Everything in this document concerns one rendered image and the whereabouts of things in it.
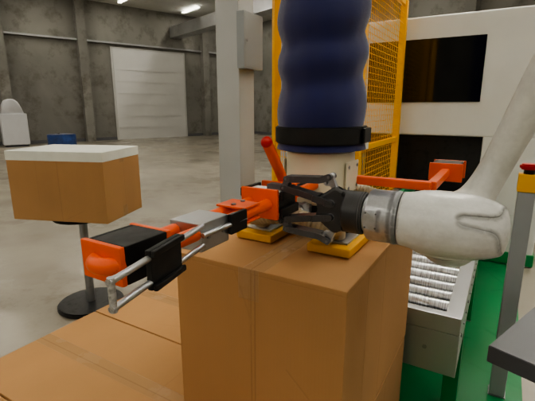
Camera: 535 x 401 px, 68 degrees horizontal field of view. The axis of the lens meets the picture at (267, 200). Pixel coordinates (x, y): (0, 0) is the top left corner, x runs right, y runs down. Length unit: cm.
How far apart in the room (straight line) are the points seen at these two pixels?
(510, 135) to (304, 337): 51
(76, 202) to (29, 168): 32
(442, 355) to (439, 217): 91
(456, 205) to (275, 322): 40
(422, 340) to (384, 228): 87
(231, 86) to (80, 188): 102
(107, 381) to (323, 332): 67
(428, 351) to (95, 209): 180
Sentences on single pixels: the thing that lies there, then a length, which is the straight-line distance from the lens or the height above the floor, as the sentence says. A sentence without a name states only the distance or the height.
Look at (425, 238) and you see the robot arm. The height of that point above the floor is 106.
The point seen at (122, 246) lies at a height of 110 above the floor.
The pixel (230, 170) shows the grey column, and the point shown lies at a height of 88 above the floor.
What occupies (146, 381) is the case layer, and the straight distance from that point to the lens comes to 121.
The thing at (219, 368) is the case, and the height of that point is 69.
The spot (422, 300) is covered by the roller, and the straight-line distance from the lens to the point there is 168.
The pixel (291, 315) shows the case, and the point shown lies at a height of 87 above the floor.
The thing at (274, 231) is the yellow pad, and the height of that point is 97.
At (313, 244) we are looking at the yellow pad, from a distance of 88.
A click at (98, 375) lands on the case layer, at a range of 128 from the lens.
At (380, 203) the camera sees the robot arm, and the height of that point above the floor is 111.
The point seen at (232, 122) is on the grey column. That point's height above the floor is 117.
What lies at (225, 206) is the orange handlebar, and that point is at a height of 109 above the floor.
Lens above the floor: 126
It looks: 13 degrees down
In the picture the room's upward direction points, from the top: straight up
